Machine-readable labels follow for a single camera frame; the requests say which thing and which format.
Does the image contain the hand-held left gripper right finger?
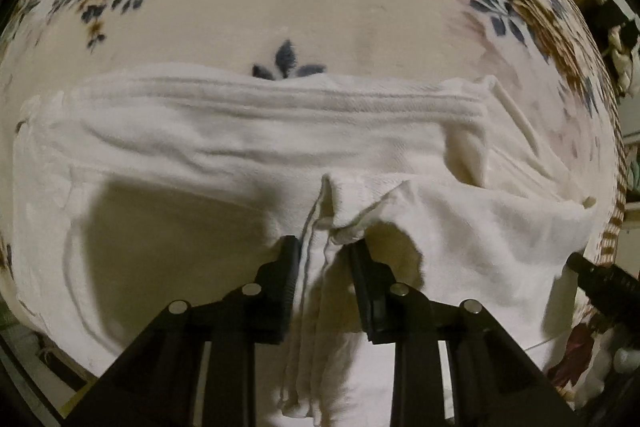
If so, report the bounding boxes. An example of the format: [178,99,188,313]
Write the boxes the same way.
[347,241,583,427]

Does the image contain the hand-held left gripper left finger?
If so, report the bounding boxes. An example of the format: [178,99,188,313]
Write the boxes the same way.
[65,235,301,427]

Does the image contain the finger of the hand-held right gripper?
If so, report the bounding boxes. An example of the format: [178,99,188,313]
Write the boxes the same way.
[566,252,640,333]

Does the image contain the white towel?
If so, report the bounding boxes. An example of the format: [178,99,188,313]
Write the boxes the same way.
[10,62,599,427]

